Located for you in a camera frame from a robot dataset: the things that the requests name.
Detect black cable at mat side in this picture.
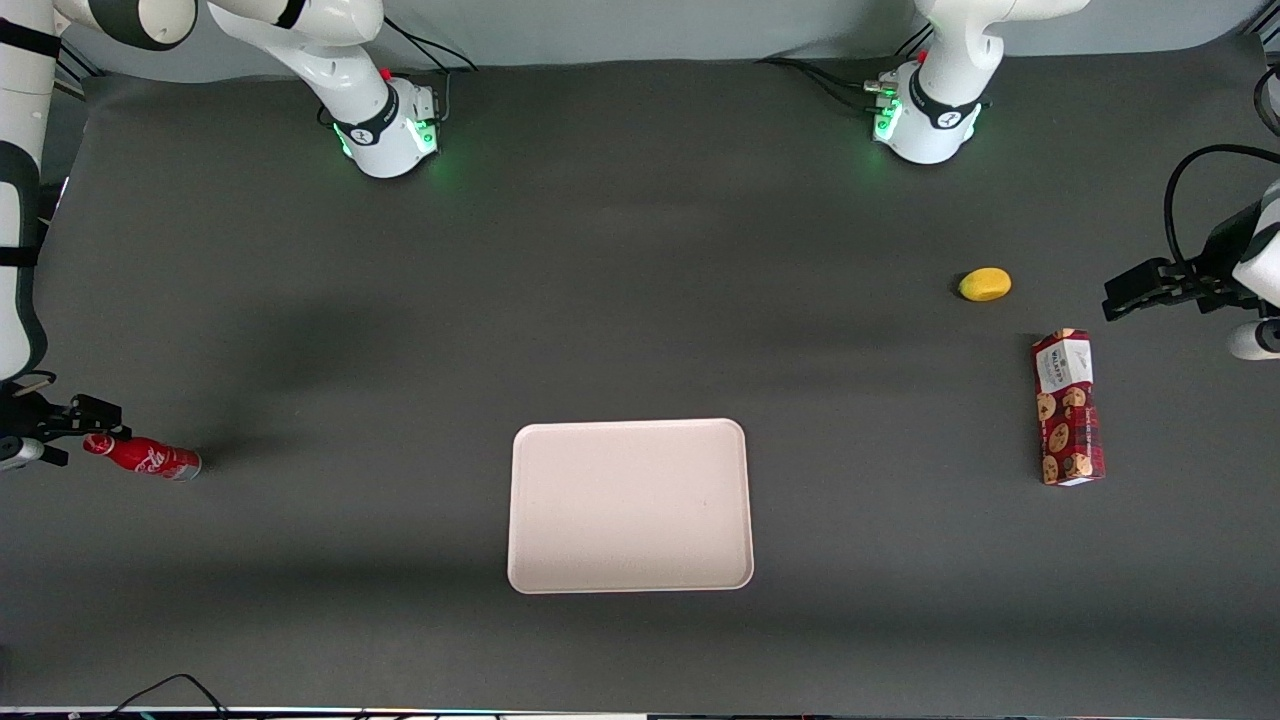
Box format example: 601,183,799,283
1254,65,1280,141

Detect dark grey table mat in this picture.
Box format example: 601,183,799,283
0,40,1280,713

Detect red cookie box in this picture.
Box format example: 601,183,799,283
1032,328,1107,487

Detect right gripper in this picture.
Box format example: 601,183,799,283
0,378,128,469

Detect black right base cable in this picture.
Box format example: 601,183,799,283
380,22,478,125

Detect beige plastic tray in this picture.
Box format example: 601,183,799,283
507,418,755,595

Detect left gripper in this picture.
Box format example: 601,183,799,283
1103,200,1263,322

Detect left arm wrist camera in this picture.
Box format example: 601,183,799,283
1228,318,1280,362

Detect black left wrist cable loop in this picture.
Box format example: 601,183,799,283
1163,144,1280,267

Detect black cable at table edge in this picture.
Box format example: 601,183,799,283
100,673,233,720

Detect black left base cables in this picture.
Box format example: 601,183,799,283
757,22,936,113

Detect red coke bottle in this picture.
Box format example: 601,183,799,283
83,432,203,483

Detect dark metal frame rail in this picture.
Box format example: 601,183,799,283
52,40,103,101

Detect yellow lemon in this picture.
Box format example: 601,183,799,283
958,267,1013,303

